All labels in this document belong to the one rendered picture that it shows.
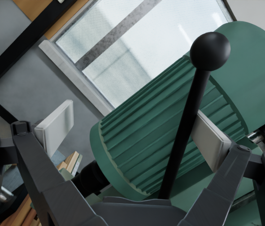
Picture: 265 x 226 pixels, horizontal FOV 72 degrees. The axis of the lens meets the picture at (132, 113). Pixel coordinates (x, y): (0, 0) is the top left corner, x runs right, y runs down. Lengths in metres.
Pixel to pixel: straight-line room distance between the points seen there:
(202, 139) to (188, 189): 0.19
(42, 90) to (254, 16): 1.90
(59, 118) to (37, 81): 1.68
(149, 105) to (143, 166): 0.10
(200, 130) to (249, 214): 0.25
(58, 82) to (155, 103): 1.54
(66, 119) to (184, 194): 0.25
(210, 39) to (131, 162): 0.20
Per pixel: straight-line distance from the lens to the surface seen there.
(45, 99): 1.86
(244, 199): 0.41
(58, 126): 0.17
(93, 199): 0.49
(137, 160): 0.29
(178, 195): 0.36
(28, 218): 0.51
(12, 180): 0.60
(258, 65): 0.29
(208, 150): 0.17
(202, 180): 0.35
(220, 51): 0.18
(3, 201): 0.50
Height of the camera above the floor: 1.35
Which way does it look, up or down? 12 degrees down
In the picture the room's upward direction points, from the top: 53 degrees clockwise
